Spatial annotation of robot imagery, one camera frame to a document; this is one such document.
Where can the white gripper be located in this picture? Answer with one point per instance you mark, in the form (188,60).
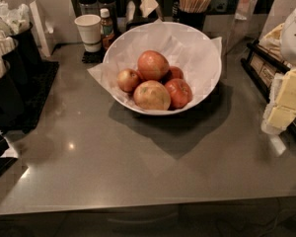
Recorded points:
(295,37)

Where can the white paper bowl liner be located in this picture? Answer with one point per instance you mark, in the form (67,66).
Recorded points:
(184,46)

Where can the white bowl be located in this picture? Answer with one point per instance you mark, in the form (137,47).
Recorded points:
(200,79)

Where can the right front red apple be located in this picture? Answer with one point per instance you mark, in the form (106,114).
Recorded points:
(180,93)

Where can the back right red apple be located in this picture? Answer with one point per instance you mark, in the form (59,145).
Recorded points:
(173,73)

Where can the large front yellowish apple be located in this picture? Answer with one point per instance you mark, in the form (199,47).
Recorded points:
(152,95)

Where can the large top red apple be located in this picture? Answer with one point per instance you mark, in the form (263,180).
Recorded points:
(152,65)

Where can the small left red apple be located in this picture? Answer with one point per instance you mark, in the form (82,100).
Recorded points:
(128,79)

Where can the black condiment packet rack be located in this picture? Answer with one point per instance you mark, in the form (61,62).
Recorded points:
(262,66)

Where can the black cup of wooden stirrers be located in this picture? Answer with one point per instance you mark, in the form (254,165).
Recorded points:
(193,12)

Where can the black napkin holder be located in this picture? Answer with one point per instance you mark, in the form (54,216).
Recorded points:
(141,12)

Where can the small brown sauce bottle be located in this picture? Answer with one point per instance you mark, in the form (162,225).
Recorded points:
(107,28)

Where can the white paper cup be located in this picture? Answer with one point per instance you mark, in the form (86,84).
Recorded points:
(89,28)

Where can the black rubber mat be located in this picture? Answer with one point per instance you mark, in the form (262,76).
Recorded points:
(35,96)

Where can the black front cutlery cup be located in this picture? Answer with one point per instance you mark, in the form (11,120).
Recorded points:
(11,103)

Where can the black cup with wrapped packets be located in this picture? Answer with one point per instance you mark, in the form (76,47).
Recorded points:
(15,25)

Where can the black cup with white cutlery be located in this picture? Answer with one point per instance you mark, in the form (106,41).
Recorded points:
(9,52)

